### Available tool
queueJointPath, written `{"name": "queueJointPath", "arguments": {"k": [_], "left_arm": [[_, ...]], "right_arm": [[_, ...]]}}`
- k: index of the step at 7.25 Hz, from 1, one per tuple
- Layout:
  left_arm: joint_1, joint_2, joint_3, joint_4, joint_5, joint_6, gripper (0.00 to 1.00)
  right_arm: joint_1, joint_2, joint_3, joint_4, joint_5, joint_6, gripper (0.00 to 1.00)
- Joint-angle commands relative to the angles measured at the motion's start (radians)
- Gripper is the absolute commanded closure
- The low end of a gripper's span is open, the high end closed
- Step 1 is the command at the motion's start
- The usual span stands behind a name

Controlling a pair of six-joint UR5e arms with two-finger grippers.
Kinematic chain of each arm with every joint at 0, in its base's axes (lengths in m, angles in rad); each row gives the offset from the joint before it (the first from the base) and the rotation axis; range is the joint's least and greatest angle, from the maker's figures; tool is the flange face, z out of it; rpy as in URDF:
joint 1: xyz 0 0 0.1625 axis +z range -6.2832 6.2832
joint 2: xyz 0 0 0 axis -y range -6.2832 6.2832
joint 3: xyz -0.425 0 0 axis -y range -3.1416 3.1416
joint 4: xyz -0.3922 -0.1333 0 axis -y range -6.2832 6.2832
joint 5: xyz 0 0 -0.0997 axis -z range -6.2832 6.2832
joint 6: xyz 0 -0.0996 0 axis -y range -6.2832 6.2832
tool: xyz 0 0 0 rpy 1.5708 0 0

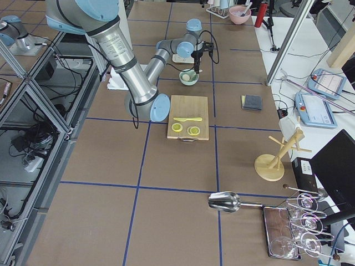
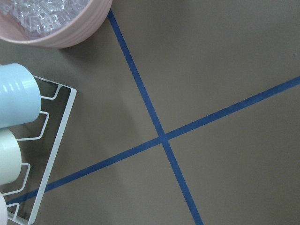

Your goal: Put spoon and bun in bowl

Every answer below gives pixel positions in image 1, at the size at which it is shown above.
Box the metal scoop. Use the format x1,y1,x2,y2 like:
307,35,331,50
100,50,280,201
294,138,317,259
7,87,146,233
208,191,263,213

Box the far teach pendant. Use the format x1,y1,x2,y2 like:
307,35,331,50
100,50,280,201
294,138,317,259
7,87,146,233
308,68,346,100

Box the white steamed bun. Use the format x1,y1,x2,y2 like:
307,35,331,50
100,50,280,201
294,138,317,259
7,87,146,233
182,74,190,81

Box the aluminium frame post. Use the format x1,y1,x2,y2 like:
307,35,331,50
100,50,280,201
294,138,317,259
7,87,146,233
266,0,314,86

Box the black monitor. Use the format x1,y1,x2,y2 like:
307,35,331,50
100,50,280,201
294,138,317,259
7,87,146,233
311,129,355,209

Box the white serving tray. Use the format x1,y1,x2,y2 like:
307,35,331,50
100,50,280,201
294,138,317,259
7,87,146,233
172,54,194,64

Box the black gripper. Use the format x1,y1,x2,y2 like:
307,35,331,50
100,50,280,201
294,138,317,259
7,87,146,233
192,41,204,73

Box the red cylinder cup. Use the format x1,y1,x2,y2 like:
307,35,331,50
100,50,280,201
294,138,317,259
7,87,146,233
254,1,268,28

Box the grey yellow folded cloth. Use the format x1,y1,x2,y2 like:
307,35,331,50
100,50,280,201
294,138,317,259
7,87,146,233
241,95,262,111

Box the pink bowl with ice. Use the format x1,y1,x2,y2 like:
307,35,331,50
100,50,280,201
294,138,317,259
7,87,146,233
229,6,251,25

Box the lemon slice upper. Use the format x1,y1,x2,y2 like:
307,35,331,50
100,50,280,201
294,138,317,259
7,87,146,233
187,126,201,136

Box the lemon slice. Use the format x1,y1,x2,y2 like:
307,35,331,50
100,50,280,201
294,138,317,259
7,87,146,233
171,122,183,132
187,126,201,136

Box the lemon slice front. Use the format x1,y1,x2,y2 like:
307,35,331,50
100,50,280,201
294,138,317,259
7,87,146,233
171,122,183,132

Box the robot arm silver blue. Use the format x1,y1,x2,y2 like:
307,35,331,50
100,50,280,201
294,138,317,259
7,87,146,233
46,1,203,122

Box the yellow plastic knife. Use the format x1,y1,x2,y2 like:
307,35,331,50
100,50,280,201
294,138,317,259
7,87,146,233
173,117,203,122

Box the glass rack tray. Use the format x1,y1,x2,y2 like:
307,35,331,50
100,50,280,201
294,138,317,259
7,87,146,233
262,206,302,260

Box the near teach pendant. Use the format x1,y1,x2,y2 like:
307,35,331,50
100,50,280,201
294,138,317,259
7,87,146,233
295,92,337,129

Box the teach pendant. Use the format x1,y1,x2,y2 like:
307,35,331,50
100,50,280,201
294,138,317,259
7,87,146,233
295,92,337,129
308,68,346,100

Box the black selfie stick tripod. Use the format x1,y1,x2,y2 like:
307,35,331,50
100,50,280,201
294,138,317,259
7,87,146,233
261,0,280,52

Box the light green bowl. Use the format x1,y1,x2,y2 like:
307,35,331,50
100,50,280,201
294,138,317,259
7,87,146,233
179,70,199,86

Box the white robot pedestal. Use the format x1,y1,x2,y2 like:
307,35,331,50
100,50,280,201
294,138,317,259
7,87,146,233
108,64,149,90

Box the wooden mug tree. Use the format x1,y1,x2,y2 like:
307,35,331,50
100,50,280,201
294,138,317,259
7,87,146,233
254,127,312,182

